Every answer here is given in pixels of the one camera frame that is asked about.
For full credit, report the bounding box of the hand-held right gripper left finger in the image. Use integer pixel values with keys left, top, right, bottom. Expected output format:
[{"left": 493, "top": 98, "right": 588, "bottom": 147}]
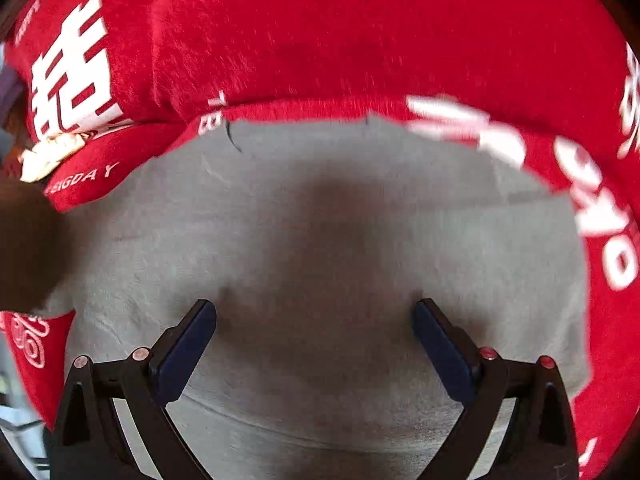
[{"left": 50, "top": 299, "right": 218, "bottom": 480}]

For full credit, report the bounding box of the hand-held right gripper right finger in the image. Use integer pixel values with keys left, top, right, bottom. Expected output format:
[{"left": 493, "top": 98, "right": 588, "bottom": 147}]
[{"left": 411, "top": 298, "right": 581, "bottom": 480}]

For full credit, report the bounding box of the grey small garment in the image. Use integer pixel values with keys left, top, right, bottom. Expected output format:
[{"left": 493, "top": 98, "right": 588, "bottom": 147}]
[{"left": 40, "top": 117, "right": 593, "bottom": 480}]

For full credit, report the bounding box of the gold patterned cloth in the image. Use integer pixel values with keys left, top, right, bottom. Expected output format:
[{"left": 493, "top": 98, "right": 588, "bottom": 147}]
[{"left": 20, "top": 130, "right": 96, "bottom": 183}]

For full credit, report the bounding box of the purple cloth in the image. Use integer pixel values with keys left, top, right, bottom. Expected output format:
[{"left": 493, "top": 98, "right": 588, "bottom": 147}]
[{"left": 0, "top": 45, "right": 26, "bottom": 128}]

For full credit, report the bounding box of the red printed blanket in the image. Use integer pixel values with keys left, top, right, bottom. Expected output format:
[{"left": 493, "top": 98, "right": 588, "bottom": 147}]
[{"left": 0, "top": 0, "right": 640, "bottom": 480}]

